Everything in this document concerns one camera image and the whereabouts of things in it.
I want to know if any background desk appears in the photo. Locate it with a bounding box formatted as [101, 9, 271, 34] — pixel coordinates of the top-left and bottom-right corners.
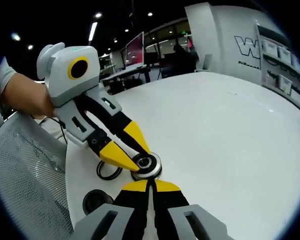
[101, 64, 151, 95]

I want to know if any white storage shelf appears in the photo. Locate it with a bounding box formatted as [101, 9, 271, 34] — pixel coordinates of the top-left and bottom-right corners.
[255, 22, 300, 111]

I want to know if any white table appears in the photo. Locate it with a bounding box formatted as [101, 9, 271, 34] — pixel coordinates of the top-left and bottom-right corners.
[64, 71, 300, 240]

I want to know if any grey mesh chair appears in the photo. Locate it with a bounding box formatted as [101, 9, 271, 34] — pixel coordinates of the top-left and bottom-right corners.
[0, 109, 75, 240]

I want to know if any metal wheel with rubber ring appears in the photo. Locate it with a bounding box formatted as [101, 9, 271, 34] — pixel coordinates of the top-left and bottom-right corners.
[130, 152, 164, 181]
[82, 189, 115, 216]

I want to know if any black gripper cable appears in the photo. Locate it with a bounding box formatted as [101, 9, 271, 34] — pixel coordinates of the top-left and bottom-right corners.
[38, 116, 68, 145]

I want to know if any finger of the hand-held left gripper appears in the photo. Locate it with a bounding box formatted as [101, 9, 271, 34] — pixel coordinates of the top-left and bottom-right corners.
[75, 83, 153, 158]
[55, 100, 139, 173]

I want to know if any black rubber ring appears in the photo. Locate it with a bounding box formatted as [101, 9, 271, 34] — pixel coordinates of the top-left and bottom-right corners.
[96, 160, 116, 180]
[101, 164, 123, 182]

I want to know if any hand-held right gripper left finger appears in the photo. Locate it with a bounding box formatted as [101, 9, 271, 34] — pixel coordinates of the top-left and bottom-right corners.
[74, 180, 152, 240]

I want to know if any person's left forearm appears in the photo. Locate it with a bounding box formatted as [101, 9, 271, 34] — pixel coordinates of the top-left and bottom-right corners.
[1, 72, 57, 119]

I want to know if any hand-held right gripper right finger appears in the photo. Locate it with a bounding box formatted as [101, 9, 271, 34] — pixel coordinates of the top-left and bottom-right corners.
[152, 179, 235, 240]

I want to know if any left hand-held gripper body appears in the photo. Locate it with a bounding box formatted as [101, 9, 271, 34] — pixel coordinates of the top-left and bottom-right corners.
[36, 42, 101, 109]

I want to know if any computer monitor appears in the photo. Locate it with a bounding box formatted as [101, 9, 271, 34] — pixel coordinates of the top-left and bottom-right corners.
[124, 31, 146, 71]

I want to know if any person's body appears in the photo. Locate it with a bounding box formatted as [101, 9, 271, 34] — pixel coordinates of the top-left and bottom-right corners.
[0, 56, 19, 118]

